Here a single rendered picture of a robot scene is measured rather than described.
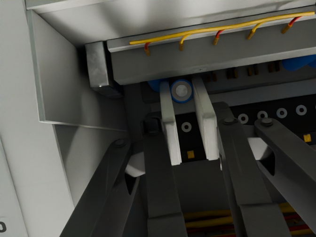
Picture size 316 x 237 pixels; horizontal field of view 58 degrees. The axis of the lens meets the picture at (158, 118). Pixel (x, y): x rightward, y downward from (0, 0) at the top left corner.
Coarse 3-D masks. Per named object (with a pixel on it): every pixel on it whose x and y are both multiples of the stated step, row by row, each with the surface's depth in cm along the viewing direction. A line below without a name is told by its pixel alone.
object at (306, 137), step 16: (304, 96) 30; (192, 112) 31; (240, 112) 31; (256, 112) 31; (272, 112) 31; (288, 112) 30; (192, 128) 31; (288, 128) 30; (304, 128) 30; (192, 144) 31; (192, 160) 31
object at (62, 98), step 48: (48, 0) 12; (96, 0) 13; (144, 0) 13; (192, 0) 14; (240, 0) 15; (288, 0) 15; (48, 48) 14; (96, 48) 17; (48, 96) 13; (96, 96) 21; (240, 96) 30; (288, 96) 30
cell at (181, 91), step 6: (174, 84) 22; (180, 84) 22; (186, 84) 22; (174, 90) 22; (180, 90) 21; (186, 90) 21; (192, 90) 22; (174, 96) 22; (180, 96) 21; (186, 96) 22; (180, 102) 22
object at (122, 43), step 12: (276, 12) 17; (288, 12) 17; (204, 24) 17; (216, 24) 17; (228, 24) 17; (252, 24) 17; (264, 24) 17; (276, 24) 17; (132, 36) 17; (144, 36) 17; (156, 36) 17; (180, 36) 17; (192, 36) 17; (204, 36) 17; (108, 48) 17; (120, 48) 17; (132, 48) 18
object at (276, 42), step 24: (240, 24) 16; (288, 24) 16; (312, 24) 17; (144, 48) 17; (168, 48) 18; (192, 48) 17; (216, 48) 17; (240, 48) 17; (264, 48) 17; (288, 48) 17; (312, 48) 17; (120, 72) 18; (144, 72) 18; (168, 72) 18; (192, 72) 19
